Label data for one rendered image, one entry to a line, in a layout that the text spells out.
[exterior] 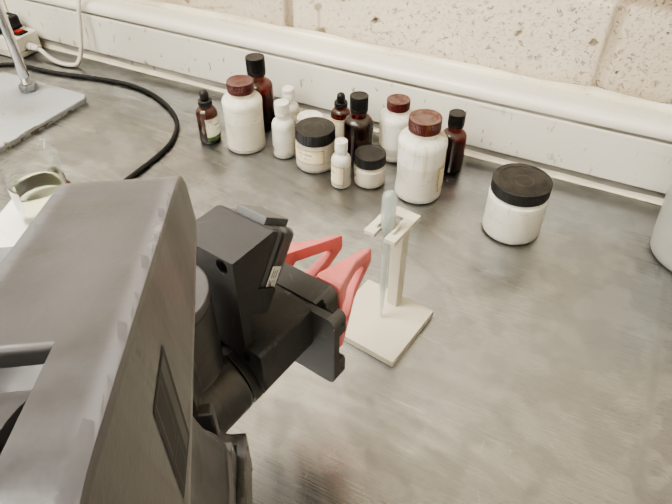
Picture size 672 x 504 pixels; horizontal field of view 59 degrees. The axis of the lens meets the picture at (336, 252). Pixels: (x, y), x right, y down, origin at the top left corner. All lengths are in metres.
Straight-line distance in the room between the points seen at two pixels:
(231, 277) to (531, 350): 0.37
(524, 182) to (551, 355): 0.20
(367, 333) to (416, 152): 0.24
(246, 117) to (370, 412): 0.45
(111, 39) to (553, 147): 0.75
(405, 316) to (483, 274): 0.12
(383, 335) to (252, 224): 0.28
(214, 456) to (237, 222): 0.13
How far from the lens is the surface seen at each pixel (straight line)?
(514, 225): 0.70
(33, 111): 1.04
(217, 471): 0.29
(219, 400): 0.37
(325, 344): 0.40
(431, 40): 0.86
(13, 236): 0.65
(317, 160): 0.79
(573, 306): 0.67
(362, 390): 0.56
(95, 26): 1.15
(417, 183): 0.74
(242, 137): 0.84
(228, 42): 0.97
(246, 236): 0.33
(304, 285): 0.40
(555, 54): 0.82
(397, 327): 0.59
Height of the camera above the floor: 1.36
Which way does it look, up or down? 42 degrees down
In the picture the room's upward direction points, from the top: straight up
